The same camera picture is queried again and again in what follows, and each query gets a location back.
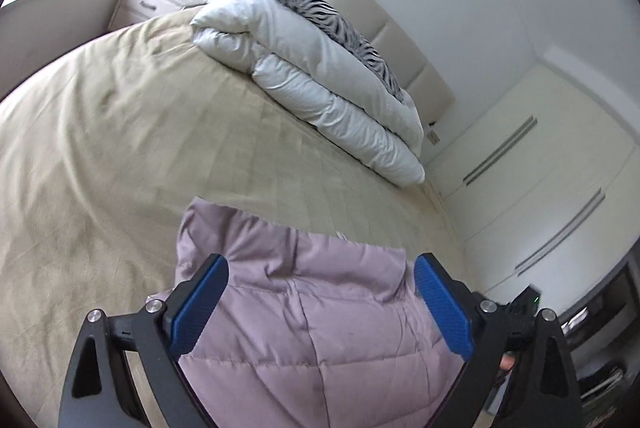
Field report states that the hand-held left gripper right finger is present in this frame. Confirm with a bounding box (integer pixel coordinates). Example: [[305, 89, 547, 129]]
[[414, 253, 583, 428]]

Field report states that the mauve hooded puffer coat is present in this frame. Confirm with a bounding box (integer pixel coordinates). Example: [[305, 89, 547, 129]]
[[150, 197, 473, 428]]

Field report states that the dark cabinet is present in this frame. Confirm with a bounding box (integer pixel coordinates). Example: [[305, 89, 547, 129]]
[[557, 253, 640, 428]]

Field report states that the white folded duvet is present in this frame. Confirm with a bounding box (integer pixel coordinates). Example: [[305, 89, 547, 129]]
[[190, 0, 427, 187]]

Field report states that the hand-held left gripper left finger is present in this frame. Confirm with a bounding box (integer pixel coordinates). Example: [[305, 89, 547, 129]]
[[57, 253, 231, 428]]

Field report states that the bed with beige sheet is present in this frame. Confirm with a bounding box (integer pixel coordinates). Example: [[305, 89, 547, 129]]
[[0, 6, 466, 428]]

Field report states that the white wardrobe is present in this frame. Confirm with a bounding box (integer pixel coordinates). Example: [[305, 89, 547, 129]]
[[425, 48, 640, 309]]

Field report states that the zebra print pillow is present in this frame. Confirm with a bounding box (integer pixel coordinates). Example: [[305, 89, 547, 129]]
[[270, 0, 407, 103]]

